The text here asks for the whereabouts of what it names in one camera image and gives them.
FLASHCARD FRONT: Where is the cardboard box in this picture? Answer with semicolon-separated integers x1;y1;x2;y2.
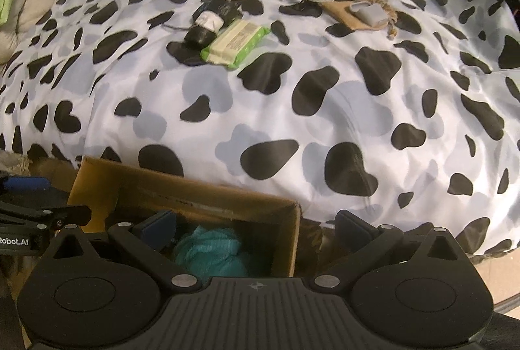
67;156;302;279

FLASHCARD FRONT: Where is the black bundle with white band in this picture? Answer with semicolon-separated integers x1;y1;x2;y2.
184;0;244;48

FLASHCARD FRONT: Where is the brown pouch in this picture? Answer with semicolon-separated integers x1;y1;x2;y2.
320;0;397;32

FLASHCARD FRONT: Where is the small grey case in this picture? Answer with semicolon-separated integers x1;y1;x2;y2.
351;0;385;26

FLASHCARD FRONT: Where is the grey fuzzy cloth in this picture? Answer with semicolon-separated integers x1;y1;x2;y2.
0;149;32;177

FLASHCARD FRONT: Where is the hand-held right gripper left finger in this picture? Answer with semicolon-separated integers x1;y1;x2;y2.
41;210;202;291

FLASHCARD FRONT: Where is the beaded string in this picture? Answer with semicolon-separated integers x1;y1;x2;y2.
351;0;401;40

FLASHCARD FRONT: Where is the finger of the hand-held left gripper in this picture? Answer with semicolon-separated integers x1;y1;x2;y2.
0;176;50;196
0;200;91;232

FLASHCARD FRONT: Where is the teal knitted cloth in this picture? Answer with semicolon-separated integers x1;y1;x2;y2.
173;225;250;278

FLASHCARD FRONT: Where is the cow print blanket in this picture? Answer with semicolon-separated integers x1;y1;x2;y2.
0;0;520;258

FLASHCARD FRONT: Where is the green wet wipes pack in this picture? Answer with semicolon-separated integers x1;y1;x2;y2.
200;20;272;70

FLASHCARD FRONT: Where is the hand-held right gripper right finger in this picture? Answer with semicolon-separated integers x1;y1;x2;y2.
313;209;476;291

